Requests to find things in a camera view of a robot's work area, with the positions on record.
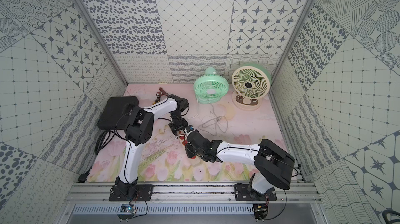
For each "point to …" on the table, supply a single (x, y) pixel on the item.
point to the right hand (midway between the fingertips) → (188, 146)
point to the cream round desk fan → (250, 83)
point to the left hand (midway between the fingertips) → (183, 134)
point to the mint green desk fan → (210, 87)
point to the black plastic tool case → (116, 114)
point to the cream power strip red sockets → (183, 137)
